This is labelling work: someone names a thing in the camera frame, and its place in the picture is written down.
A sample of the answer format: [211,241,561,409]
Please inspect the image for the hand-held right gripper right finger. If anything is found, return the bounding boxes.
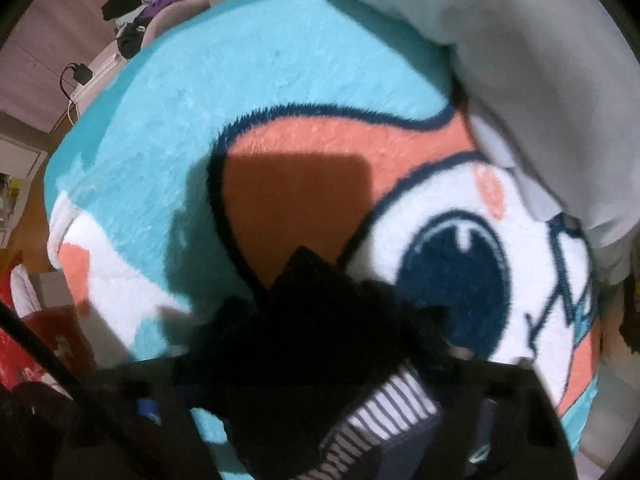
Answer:
[440,355,583,480]

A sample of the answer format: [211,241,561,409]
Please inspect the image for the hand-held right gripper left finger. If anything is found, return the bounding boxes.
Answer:
[65,360,226,480]

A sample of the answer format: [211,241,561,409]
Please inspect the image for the black pants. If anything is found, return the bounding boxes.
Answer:
[172,244,456,480]

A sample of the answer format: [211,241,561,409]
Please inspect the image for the red bag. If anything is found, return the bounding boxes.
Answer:
[0,265,98,396]

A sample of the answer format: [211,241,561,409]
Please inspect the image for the white shelf unit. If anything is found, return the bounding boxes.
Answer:
[0,112,49,248]

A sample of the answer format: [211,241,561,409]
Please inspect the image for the printed cartoon blanket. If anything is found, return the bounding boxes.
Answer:
[42,0,606,480]

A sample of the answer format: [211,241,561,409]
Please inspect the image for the white table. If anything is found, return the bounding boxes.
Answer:
[62,35,151,128]

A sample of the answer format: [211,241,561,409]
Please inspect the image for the grey cloth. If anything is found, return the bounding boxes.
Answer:
[295,0,640,286]

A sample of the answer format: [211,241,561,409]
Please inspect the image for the black cable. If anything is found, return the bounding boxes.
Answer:
[0,302,146,480]

